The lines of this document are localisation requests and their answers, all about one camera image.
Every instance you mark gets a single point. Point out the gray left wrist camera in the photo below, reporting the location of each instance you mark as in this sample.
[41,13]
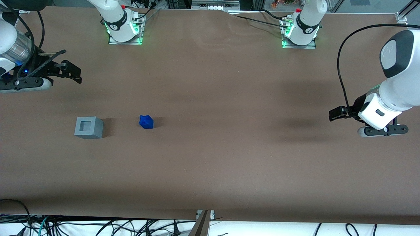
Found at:
[382,130]

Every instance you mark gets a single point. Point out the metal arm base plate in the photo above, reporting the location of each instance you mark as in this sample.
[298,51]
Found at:
[139,36]
[311,45]

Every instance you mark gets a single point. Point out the blue plastic part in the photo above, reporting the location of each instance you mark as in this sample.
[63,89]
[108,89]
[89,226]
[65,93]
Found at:
[146,122]

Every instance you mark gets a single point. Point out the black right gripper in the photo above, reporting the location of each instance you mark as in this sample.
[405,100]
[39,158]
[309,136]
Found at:
[40,68]

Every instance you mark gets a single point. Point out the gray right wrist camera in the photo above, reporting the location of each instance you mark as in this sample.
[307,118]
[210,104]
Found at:
[26,86]

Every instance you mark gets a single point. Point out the aluminium profile post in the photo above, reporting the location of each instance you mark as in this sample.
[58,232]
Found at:
[200,226]

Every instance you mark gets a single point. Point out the brown table mat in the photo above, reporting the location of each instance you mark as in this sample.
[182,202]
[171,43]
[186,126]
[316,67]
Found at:
[210,157]

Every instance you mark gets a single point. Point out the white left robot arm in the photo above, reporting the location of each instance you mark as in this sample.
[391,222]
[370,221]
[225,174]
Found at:
[397,88]

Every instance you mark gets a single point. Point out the metal table edge bracket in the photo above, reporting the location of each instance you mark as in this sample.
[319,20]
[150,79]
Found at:
[212,213]

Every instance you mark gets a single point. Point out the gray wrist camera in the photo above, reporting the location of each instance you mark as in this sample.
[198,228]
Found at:
[382,130]
[26,86]

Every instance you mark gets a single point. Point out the aluminium corner profile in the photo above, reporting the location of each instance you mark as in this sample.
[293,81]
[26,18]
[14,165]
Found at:
[407,11]

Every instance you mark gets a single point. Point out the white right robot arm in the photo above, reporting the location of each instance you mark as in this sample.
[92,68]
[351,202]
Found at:
[115,19]

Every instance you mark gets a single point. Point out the gray square base block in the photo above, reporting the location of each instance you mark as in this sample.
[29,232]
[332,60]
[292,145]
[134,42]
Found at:
[93,129]

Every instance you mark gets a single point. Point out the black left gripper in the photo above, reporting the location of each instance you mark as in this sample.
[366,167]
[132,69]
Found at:
[358,105]

